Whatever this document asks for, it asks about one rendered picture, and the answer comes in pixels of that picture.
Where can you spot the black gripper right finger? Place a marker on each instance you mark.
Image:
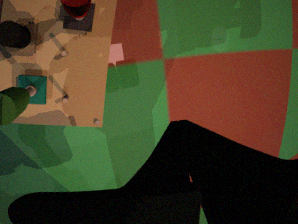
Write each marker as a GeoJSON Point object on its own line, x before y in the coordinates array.
{"type": "Point", "coordinates": [238, 184]}

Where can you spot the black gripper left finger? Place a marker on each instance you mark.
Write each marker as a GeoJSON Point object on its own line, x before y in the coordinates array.
{"type": "Point", "coordinates": [159, 193]}

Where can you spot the tan rectangular board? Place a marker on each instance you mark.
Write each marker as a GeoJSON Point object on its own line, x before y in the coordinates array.
{"type": "Point", "coordinates": [53, 63]}

